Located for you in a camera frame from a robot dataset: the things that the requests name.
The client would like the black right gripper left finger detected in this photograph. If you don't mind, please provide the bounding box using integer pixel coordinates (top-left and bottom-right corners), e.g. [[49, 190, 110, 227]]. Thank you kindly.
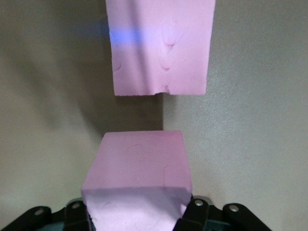
[[0, 198, 93, 231]]

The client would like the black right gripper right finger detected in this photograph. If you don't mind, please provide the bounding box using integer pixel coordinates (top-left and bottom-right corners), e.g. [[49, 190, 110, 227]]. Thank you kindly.
[[177, 197, 272, 231]]

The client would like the pink foam cube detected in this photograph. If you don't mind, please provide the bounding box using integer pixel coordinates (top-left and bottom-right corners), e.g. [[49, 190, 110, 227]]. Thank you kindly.
[[105, 0, 217, 97], [81, 130, 193, 231]]

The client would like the brown paper table cover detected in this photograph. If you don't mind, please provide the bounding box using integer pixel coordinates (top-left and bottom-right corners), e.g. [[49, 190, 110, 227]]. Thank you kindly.
[[0, 0, 308, 231]]

